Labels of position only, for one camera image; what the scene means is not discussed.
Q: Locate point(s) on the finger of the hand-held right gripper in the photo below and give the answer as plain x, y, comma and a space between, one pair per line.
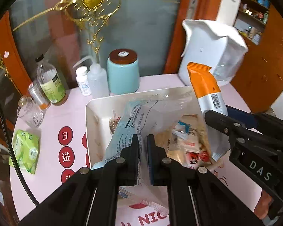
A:
239, 115
217, 120

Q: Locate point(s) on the person's right hand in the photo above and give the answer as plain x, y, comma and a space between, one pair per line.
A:
266, 203

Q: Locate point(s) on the small white pill bottle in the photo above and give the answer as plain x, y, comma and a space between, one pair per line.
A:
83, 82

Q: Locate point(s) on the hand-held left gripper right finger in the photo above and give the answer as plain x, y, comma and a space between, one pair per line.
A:
151, 157

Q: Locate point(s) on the clear drinking glass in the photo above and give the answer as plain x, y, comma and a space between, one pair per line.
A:
30, 114

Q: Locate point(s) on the red white snack packet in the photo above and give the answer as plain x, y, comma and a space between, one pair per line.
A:
193, 156

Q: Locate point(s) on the silver metal can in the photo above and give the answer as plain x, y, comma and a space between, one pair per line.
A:
37, 94

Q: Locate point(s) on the small blue white packet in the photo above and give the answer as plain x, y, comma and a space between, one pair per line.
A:
182, 125

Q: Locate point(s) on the orange white bar packet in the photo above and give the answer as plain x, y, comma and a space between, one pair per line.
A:
205, 87

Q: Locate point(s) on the teal canister brown lid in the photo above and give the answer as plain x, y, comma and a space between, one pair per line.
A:
122, 75

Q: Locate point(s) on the light blue snack packet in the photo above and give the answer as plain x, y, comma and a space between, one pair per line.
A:
122, 136

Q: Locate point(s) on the large clear cracker packet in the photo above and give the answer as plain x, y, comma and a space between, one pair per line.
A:
179, 106

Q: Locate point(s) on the clear bottle green label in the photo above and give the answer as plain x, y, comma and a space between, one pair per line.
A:
53, 87

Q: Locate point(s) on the brown nut snack packet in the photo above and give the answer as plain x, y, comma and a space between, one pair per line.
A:
114, 124

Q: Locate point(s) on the wooden cabinet with shelves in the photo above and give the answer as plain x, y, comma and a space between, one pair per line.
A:
268, 70

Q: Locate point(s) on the wooden framed glass door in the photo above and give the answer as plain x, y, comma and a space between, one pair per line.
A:
151, 40
11, 51

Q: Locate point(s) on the white plastic bin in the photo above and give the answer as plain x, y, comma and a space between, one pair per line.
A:
94, 127

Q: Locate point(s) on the green tissue pack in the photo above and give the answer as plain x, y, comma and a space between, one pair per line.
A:
24, 150

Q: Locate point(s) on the white countertop appliance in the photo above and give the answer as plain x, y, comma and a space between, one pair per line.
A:
202, 44

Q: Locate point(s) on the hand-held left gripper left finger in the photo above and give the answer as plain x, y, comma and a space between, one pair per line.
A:
136, 153

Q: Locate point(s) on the clear squeeze wash bottle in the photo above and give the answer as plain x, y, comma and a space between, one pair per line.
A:
97, 82

